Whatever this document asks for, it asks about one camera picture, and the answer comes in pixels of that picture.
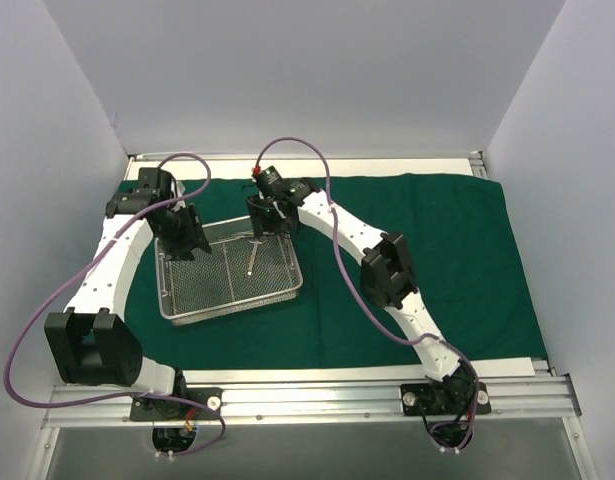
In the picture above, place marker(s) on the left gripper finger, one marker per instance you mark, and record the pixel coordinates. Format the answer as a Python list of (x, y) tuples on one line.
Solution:
[(197, 233), (180, 251)]

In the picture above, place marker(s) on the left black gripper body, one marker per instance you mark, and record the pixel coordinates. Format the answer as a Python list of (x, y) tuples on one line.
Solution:
[(182, 236)]

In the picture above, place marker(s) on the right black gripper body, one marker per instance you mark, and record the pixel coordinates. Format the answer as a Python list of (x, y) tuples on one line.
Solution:
[(265, 220)]

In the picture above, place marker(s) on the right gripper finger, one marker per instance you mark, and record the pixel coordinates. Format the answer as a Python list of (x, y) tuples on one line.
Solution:
[(282, 226), (258, 222)]

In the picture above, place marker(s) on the steel surgical scissors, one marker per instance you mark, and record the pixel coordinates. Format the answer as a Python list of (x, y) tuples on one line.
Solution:
[(247, 236)]

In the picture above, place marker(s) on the steel tweezers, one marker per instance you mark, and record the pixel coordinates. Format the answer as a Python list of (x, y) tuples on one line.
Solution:
[(252, 257)]

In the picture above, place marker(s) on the metal mesh tray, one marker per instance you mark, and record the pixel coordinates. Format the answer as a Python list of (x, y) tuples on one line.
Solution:
[(217, 284)]

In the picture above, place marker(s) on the green surgical cloth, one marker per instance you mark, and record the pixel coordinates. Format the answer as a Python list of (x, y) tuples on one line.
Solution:
[(443, 271)]

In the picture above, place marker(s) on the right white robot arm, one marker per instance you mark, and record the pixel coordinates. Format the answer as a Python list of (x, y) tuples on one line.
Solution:
[(376, 265)]

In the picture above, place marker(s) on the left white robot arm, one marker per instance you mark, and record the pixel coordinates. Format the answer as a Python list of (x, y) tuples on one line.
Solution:
[(90, 341)]

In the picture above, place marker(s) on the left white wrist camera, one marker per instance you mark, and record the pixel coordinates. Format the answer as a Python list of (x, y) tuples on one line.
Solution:
[(178, 189)]

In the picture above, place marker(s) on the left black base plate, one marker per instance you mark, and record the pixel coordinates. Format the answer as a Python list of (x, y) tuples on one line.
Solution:
[(149, 410)]

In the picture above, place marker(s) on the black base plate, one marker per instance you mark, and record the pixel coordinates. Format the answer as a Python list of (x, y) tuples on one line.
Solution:
[(436, 399), (149, 410)]

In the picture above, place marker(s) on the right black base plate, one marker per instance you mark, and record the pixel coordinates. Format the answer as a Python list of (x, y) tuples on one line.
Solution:
[(436, 399)]

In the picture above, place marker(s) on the aluminium frame rail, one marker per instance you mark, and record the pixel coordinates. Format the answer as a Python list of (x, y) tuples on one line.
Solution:
[(372, 401)]

